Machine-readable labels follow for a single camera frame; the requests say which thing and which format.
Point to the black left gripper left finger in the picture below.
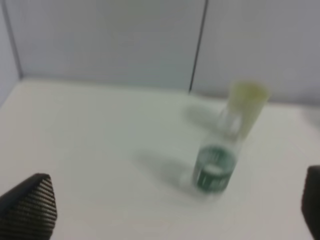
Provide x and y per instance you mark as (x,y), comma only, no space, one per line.
(28,211)

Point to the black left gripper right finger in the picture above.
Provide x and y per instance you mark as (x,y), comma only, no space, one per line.
(310,201)

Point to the clear plastic water bottle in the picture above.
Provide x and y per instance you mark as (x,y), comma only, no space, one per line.
(219,153)

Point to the pale green plastic cup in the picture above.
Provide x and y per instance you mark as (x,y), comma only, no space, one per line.
(247,98)

